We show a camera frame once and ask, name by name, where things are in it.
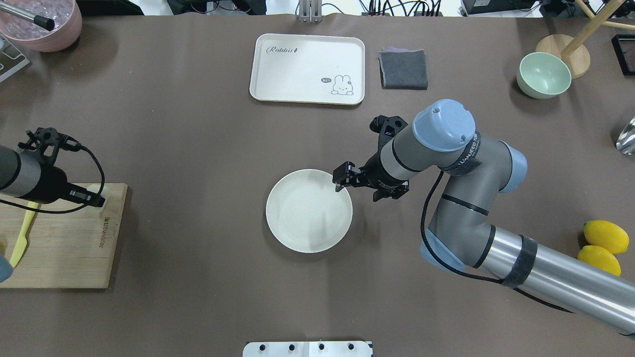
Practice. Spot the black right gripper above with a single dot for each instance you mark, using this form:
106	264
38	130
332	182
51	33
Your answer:
381	177

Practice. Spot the cream round plate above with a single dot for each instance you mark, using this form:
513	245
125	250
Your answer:
305	213

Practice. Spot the pink ice bucket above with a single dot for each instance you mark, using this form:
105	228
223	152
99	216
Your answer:
67	18

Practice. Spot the steel scoop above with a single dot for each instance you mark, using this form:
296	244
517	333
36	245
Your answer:
625	142

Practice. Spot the wooden cup stand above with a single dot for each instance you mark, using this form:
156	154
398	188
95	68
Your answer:
572	51

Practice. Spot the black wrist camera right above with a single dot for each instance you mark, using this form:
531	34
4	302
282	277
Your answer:
387	128

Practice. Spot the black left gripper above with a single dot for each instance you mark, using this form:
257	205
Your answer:
51	184

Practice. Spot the yellow lemon lower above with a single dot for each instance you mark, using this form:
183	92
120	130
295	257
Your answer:
601	258

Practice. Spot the ice tongs handle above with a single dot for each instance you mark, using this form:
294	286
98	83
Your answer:
41	21

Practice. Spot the mint green bowl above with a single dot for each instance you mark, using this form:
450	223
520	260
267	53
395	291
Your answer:
543	76

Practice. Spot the cream rabbit tray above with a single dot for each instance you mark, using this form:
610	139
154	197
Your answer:
313	69

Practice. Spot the white bun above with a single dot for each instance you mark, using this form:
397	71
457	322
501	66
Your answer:
95	187

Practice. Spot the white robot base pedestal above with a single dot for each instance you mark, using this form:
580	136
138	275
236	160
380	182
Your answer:
309	349

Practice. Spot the grey folded cloth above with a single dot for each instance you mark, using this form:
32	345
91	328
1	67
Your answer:
403	69

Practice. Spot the wooden cutting board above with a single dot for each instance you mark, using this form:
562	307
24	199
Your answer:
73	250

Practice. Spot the yellow lemon upper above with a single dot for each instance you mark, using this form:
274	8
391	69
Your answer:
606	234

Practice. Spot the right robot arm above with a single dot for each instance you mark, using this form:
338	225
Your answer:
459	236

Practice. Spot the yellow lemon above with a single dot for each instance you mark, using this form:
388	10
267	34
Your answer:
606	234
601	258

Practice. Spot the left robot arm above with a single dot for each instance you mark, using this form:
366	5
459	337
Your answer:
25	176

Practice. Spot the black tray corner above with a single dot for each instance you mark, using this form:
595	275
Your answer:
624	48

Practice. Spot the yellow plastic knife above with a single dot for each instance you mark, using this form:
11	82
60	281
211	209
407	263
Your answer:
21	242

